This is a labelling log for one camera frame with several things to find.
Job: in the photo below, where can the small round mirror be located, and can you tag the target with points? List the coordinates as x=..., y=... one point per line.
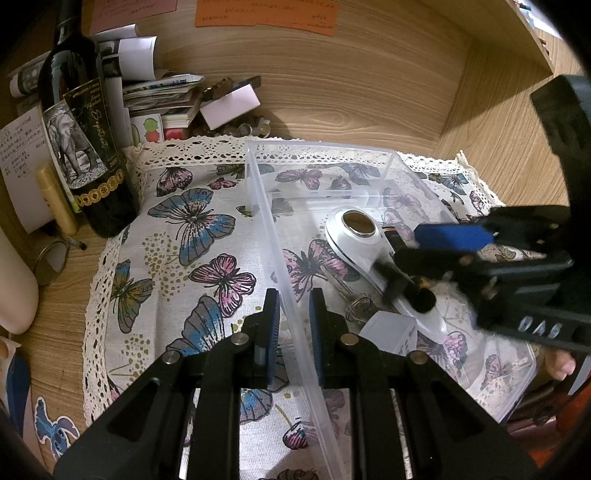
x=51, y=263

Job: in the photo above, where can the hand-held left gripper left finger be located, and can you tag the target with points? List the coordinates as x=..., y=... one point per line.
x=272, y=332

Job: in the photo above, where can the white tag card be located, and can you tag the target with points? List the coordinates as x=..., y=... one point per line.
x=228, y=106

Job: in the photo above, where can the translucent small box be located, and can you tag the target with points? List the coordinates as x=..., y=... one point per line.
x=388, y=330

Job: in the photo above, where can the dark wine bottle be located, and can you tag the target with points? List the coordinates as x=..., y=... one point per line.
x=87, y=138

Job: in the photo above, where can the handwritten paper note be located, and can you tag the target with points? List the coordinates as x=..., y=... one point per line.
x=21, y=152

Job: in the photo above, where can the clear plastic storage box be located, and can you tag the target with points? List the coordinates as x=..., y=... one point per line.
x=323, y=194

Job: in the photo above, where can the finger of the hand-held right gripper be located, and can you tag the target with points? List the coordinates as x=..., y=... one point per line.
x=438, y=265
x=452, y=236

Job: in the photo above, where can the stack of papers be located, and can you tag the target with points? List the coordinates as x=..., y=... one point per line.
x=157, y=87

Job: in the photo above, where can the orange sticky note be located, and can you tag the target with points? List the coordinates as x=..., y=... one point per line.
x=263, y=16

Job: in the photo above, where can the dark brown box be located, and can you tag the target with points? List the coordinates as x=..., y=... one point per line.
x=221, y=87

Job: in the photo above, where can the wooden shelf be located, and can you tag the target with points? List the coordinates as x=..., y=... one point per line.
x=508, y=27

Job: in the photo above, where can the butterfly print lace cloth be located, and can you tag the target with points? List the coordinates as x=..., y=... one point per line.
x=184, y=258

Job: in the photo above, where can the black makeup brush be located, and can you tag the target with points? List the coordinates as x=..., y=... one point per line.
x=422, y=300

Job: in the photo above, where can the blue cartoon sticker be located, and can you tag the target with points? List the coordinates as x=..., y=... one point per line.
x=53, y=424

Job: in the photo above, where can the blue card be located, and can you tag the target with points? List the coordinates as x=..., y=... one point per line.
x=18, y=392

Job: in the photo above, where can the white facial massager device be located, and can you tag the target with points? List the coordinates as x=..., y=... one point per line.
x=344, y=251

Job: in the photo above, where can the person's right hand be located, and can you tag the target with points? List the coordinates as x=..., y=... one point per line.
x=561, y=364

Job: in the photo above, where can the gold tube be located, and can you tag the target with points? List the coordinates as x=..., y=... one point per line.
x=55, y=203

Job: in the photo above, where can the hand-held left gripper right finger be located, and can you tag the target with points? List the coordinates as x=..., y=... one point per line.
x=316, y=337

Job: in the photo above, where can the fruit print card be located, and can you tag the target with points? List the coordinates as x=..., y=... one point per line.
x=150, y=129

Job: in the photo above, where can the cream water bottle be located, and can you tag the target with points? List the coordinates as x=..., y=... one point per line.
x=16, y=286

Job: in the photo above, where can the red orange item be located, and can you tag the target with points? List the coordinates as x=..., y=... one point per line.
x=575, y=415

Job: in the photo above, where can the pink sticky note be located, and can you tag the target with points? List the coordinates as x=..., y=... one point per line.
x=134, y=11

